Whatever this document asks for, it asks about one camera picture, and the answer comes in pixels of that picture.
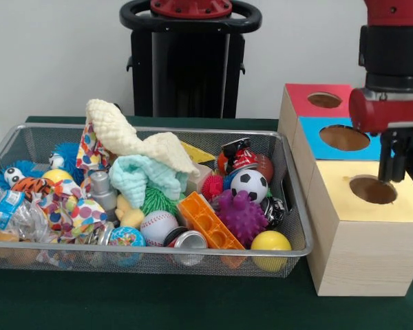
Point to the brown toy football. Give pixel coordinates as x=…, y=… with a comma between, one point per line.
x=266, y=168

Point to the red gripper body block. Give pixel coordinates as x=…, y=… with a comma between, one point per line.
x=382, y=113

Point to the mint green cloth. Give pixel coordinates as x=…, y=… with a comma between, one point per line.
x=137, y=182

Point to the cream knitted cloth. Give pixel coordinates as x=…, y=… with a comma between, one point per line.
x=117, y=130

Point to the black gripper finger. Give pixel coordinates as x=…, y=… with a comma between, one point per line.
x=387, y=158
x=400, y=158

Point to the white baseball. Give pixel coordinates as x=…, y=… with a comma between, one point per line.
x=158, y=227

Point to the purple spiky ball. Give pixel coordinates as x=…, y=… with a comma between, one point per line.
x=242, y=216

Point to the silver mesh bin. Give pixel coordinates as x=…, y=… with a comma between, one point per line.
x=20, y=263

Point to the smooth yellow ball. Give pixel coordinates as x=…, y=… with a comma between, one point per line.
x=270, y=242

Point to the dotted paper napkin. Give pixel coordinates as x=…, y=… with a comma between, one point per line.
x=89, y=151
x=72, y=209

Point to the dark green tablecloth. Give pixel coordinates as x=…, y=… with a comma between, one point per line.
x=158, y=302

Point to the orange plastic building block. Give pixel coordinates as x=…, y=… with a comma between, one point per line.
x=206, y=220

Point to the black and white soccer ball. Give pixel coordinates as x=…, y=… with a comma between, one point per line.
x=249, y=185

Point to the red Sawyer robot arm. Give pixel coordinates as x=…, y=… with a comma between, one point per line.
x=395, y=51

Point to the wooden three-hole sorting box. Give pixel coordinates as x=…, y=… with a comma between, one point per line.
x=365, y=258

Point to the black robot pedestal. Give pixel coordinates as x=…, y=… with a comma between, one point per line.
x=192, y=68

